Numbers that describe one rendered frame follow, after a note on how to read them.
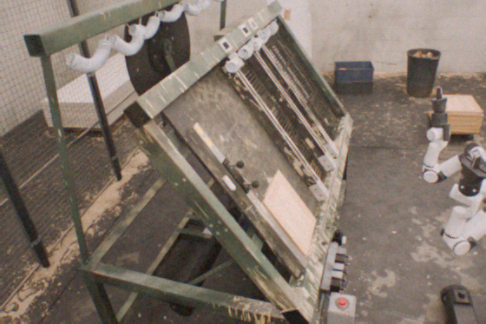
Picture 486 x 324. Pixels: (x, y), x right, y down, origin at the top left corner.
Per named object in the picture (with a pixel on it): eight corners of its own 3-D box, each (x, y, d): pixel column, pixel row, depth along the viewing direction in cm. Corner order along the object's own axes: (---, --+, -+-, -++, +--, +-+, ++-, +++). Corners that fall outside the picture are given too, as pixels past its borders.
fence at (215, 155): (299, 271, 202) (305, 269, 199) (187, 130, 181) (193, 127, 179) (301, 264, 206) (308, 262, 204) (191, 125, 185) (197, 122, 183)
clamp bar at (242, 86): (318, 203, 249) (351, 190, 236) (206, 51, 223) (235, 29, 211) (320, 194, 257) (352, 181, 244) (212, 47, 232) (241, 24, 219)
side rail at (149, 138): (279, 312, 184) (298, 307, 178) (128, 135, 161) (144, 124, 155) (282, 302, 189) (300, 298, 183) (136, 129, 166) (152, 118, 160)
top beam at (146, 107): (137, 130, 157) (152, 119, 152) (121, 110, 155) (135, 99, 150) (274, 15, 338) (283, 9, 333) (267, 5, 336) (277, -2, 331)
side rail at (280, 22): (335, 120, 358) (345, 115, 352) (266, 21, 335) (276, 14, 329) (336, 116, 365) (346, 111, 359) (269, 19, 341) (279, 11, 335)
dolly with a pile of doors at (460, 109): (478, 142, 460) (485, 112, 441) (434, 141, 473) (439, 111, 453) (465, 120, 512) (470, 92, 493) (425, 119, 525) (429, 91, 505)
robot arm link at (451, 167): (436, 178, 233) (469, 162, 217) (433, 189, 224) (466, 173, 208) (424, 164, 233) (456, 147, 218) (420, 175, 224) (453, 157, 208)
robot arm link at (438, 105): (451, 96, 210) (451, 118, 213) (434, 96, 217) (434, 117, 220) (443, 100, 202) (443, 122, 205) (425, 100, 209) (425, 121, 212)
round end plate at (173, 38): (148, 129, 236) (119, -6, 198) (140, 128, 238) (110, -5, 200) (201, 82, 301) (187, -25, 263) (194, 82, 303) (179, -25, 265)
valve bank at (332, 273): (343, 317, 208) (345, 288, 197) (318, 312, 213) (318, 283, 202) (352, 254, 249) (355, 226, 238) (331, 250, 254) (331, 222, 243)
